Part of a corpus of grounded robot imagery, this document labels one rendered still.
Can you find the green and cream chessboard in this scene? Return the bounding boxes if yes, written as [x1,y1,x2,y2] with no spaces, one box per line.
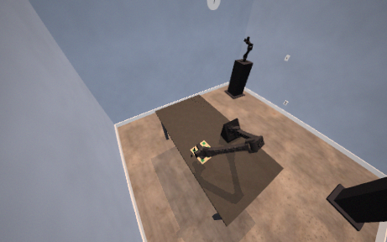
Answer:
[191,140,211,164]

